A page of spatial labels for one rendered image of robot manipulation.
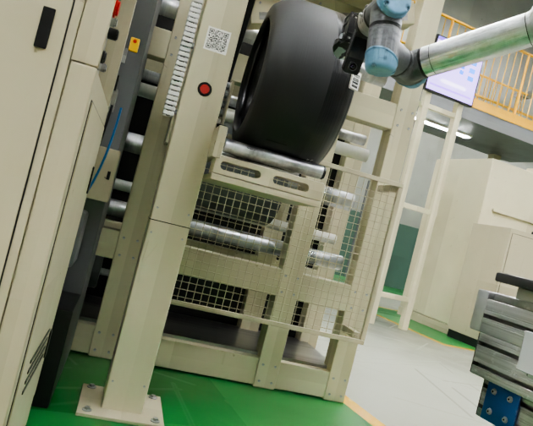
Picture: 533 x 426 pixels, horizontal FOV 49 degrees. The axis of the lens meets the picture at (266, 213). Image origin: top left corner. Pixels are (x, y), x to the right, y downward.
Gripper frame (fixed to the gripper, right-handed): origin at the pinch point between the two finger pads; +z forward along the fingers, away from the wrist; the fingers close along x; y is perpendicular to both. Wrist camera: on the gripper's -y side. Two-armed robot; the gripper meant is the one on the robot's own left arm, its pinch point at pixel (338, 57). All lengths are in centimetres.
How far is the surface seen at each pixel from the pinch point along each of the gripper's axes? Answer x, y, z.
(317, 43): 4.8, 6.1, 8.7
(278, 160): 4.8, -28.0, 23.1
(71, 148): 58, -51, -40
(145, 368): 28, -101, 39
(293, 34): 12.3, 6.7, 9.3
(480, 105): -409, 268, 594
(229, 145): 21.0, -28.0, 23.1
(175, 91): 41, -14, 30
